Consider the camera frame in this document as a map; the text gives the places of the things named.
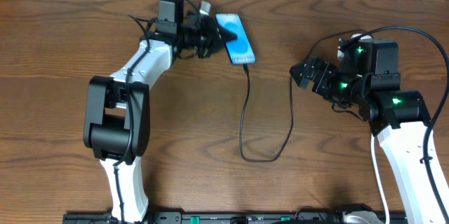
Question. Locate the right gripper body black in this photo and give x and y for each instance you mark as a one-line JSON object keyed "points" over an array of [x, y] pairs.
{"points": [[319, 77]]}

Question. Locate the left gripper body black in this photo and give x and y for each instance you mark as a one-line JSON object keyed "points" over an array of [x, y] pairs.
{"points": [[207, 38]]}

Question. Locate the Samsung Galaxy smartphone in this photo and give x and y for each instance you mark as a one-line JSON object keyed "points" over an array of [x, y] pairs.
{"points": [[239, 49]]}

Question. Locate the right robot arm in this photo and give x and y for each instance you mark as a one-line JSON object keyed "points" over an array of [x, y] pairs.
{"points": [[368, 78]]}

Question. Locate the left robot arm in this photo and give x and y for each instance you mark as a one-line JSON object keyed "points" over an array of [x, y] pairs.
{"points": [[117, 118]]}

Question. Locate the white USB charger adapter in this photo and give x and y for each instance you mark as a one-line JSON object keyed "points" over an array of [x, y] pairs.
{"points": [[344, 45]]}

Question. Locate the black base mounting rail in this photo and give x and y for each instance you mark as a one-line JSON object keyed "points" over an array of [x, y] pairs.
{"points": [[169, 217]]}

